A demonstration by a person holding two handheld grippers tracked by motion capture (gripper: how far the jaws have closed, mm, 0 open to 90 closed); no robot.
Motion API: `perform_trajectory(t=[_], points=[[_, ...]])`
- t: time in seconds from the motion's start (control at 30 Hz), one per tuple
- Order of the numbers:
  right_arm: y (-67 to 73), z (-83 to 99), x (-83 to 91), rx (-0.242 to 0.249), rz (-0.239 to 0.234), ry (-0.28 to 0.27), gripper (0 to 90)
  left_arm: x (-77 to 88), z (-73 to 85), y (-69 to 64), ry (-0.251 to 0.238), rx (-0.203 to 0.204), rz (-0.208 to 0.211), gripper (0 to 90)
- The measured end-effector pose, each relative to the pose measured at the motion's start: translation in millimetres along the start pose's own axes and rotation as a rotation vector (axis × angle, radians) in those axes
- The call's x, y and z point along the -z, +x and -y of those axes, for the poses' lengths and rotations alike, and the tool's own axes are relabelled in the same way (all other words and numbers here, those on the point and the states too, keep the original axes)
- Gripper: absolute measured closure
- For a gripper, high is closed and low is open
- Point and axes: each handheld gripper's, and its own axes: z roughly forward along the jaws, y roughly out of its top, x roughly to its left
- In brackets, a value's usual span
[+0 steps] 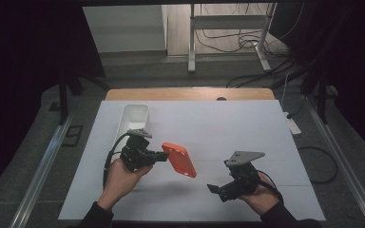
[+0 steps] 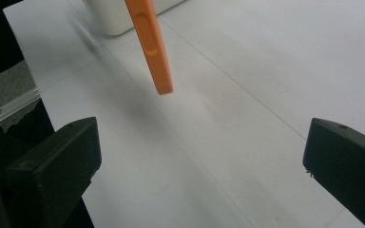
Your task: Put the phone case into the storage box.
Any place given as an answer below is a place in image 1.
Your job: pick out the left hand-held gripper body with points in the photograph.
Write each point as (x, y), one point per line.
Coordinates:
(136, 155)

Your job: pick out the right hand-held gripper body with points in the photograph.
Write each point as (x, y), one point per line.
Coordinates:
(240, 183)

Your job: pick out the orange phone case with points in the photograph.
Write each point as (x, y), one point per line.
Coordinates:
(180, 160)

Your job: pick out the white plastic storage box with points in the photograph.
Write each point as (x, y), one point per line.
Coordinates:
(134, 115)

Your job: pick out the person's right hand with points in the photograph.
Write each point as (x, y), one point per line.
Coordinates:
(263, 199)

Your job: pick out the person's left hand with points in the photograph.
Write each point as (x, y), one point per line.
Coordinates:
(119, 182)

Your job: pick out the white table cover board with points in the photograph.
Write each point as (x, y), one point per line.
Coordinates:
(221, 126)

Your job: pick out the wooden table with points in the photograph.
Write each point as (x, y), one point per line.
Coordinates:
(177, 94)

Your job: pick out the white power strip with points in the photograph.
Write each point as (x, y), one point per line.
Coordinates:
(293, 125)

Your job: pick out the black metal stand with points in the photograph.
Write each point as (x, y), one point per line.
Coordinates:
(321, 95)
(64, 95)

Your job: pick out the white panel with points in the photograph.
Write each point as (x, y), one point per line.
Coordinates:
(123, 28)

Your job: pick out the black curtain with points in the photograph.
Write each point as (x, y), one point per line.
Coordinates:
(355, 63)
(19, 63)

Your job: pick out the aluminium rail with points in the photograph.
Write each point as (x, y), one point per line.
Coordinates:
(41, 171)
(342, 164)

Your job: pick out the white metal desk frame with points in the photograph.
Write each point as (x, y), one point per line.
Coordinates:
(191, 38)

